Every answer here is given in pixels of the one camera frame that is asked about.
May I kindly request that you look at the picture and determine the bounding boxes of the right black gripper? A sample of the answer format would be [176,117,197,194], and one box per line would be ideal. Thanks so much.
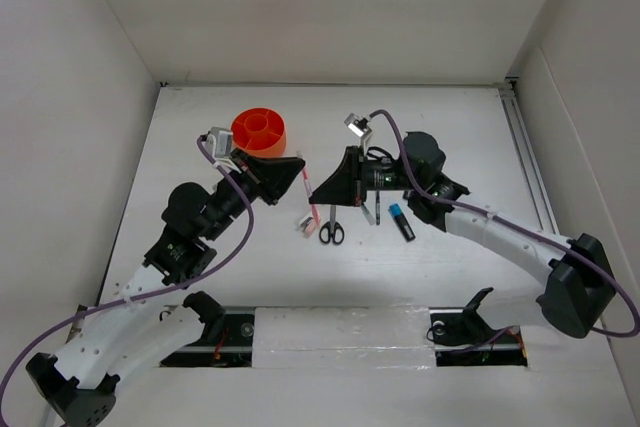
[309,143,422,205]

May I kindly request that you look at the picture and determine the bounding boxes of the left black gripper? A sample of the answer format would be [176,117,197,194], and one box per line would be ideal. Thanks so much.
[205,149,308,241]

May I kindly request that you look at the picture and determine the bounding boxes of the pink transparent pen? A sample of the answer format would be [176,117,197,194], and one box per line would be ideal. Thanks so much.
[296,150,320,227]

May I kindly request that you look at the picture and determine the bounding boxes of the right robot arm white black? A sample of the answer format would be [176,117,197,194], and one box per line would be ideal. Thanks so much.
[310,131,618,339]

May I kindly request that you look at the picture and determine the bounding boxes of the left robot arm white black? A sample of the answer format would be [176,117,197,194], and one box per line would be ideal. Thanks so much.
[26,149,305,426]

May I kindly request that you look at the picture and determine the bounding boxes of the thin black pen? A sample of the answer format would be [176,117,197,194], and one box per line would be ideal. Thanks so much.
[375,191,381,226]

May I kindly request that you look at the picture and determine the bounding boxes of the grey white pen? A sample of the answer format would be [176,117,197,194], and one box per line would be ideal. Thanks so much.
[361,204,376,226]

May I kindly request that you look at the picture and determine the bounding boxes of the orange round divided container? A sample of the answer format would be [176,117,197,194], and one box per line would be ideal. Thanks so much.
[231,108,287,158]

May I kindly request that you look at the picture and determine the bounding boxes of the pink white mini stapler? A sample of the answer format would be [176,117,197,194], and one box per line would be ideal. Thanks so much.
[296,212,321,238]

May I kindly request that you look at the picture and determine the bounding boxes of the blue cap black highlighter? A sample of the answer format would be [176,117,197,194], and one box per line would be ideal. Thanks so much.
[389,203,415,242]

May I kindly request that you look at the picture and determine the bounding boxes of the black handled scissors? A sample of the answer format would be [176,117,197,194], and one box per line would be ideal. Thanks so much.
[319,205,345,245]

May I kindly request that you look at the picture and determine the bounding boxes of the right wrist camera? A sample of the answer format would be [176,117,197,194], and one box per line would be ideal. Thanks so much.
[344,113,373,151]

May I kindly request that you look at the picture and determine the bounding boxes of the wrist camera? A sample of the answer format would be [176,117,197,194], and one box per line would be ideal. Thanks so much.
[344,113,373,151]
[204,127,233,161]

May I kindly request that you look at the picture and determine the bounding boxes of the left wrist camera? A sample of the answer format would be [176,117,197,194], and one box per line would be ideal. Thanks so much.
[204,127,233,161]

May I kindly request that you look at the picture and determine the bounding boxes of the aluminium rail right side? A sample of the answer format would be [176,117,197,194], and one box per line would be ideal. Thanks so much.
[496,78,559,234]

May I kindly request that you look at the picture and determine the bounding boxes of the metal rail at table front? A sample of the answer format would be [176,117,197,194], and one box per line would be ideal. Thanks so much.
[160,307,528,370]

